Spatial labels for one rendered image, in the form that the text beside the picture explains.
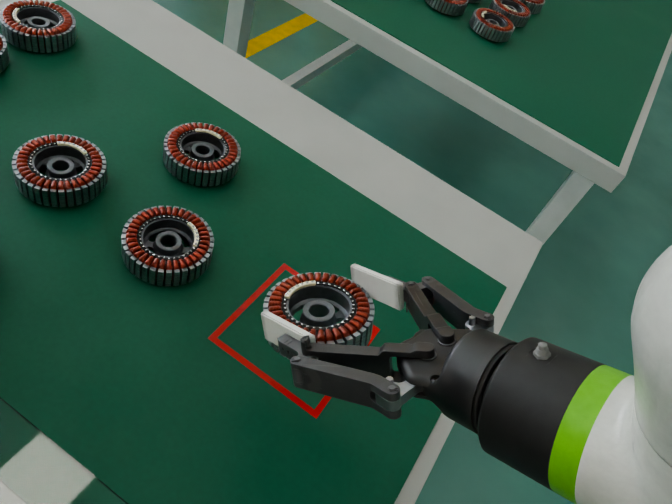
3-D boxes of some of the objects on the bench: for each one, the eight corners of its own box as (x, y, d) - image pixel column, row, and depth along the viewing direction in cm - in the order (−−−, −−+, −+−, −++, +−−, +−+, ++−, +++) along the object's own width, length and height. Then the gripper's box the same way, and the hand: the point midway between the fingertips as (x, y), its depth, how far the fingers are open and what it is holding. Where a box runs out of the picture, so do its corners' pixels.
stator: (228, 197, 83) (231, 179, 80) (152, 176, 82) (153, 156, 79) (244, 150, 91) (248, 132, 88) (175, 130, 89) (177, 111, 86)
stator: (81, 221, 73) (79, 201, 70) (-4, 191, 72) (-9, 170, 70) (121, 169, 81) (121, 149, 78) (45, 142, 80) (42, 121, 77)
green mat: (506, 287, 87) (507, 287, 87) (279, 722, 47) (279, 722, 47) (60, 0, 104) (60, -1, 103) (-395, 138, 63) (-397, 137, 63)
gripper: (407, 527, 37) (221, 385, 52) (576, 359, 51) (390, 285, 66) (402, 441, 34) (205, 316, 49) (584, 286, 47) (386, 226, 63)
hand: (324, 304), depth 56 cm, fingers closed on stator, 11 cm apart
